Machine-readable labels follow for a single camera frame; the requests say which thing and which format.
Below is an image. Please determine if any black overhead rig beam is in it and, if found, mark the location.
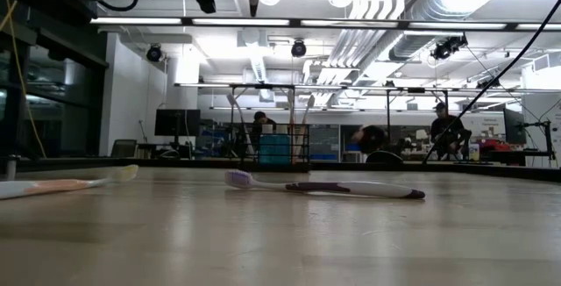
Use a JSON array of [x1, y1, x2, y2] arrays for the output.
[[89, 16, 561, 32]]

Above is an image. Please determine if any black computer monitor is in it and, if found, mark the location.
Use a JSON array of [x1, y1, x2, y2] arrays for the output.
[[153, 108, 202, 138], [502, 107, 528, 145]]

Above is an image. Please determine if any person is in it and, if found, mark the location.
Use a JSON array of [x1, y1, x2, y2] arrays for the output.
[[350, 124, 391, 155], [428, 101, 472, 160], [249, 110, 278, 147]]

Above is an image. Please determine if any black chair back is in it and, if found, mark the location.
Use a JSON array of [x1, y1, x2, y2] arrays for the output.
[[110, 138, 138, 160]]

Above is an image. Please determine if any red bin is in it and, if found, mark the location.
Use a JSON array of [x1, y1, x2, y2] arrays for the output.
[[475, 139, 532, 167]]

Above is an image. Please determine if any black ceiling cable reel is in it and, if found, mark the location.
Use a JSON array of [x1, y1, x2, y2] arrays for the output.
[[146, 43, 163, 63], [290, 39, 308, 59]]

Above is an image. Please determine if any black workstation frame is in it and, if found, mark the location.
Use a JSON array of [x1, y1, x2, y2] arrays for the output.
[[227, 82, 451, 164]]

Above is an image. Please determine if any black wire toothbrush caddy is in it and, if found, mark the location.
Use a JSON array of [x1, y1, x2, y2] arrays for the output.
[[238, 122, 313, 168]]

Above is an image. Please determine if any yellow hanging cable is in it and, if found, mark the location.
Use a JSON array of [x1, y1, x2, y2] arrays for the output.
[[0, 0, 47, 160]]

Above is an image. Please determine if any small silver post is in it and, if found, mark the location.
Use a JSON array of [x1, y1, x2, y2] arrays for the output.
[[4, 154, 19, 182]]

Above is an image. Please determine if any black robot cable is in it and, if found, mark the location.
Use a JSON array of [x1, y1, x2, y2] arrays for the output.
[[422, 0, 561, 165]]

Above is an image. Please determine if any black aluminium table frame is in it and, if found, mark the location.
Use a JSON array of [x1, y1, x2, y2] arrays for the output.
[[0, 156, 561, 182]]

